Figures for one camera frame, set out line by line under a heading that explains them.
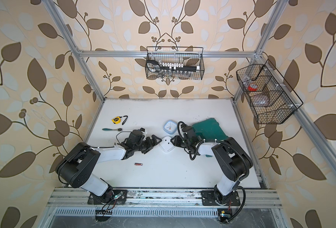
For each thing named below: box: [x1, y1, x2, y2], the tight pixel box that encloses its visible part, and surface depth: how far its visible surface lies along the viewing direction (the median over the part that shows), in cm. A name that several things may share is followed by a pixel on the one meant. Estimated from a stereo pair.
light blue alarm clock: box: [163, 119, 178, 135], surface depth 102 cm
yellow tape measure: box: [111, 115, 129, 125], surface depth 107 cm
